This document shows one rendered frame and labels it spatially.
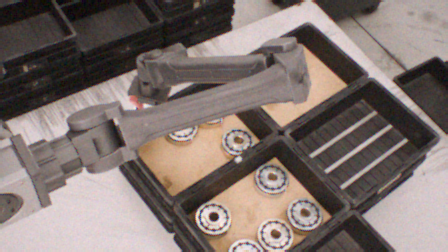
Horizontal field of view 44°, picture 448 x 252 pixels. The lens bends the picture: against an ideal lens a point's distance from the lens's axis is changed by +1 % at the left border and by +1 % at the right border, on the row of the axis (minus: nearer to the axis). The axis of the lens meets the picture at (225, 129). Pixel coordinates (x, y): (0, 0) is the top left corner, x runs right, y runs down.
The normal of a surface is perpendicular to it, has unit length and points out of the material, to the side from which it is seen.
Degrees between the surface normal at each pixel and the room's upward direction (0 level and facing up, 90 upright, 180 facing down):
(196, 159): 0
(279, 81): 55
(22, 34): 0
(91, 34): 0
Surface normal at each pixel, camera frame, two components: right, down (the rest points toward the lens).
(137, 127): 0.13, 0.34
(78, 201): 0.10, -0.57
